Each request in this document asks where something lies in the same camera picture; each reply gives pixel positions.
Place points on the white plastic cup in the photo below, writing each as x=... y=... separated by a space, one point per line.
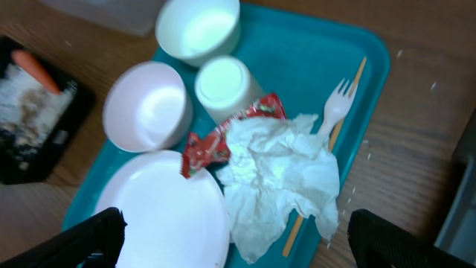
x=224 y=85

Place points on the white plastic fork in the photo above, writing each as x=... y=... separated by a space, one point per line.
x=338 y=105

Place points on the grey dishwasher rack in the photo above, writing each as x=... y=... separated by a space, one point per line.
x=457 y=235

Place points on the red snack wrapper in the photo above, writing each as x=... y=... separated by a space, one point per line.
x=201 y=152

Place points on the large pink plate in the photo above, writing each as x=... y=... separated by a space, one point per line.
x=171 y=221

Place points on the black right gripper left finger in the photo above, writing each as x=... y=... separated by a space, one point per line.
x=95 y=242

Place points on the white bowl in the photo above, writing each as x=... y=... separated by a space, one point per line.
x=195 y=31

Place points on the orange carrot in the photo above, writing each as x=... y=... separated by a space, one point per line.
x=34 y=68

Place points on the teal plastic tray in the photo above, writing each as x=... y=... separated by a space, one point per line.
x=302 y=59

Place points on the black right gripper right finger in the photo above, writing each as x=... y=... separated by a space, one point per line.
x=378 y=243

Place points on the clear plastic bin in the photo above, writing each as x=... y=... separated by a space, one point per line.
x=135 y=17

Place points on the pile of rice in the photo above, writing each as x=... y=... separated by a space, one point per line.
x=16 y=81

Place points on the white napkin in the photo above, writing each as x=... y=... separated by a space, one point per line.
x=277 y=166

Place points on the black food waste tray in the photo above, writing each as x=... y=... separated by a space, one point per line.
x=62 y=134

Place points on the pink bowl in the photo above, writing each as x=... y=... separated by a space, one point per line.
x=148 y=108

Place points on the wooden chopstick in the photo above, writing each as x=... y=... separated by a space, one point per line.
x=337 y=128

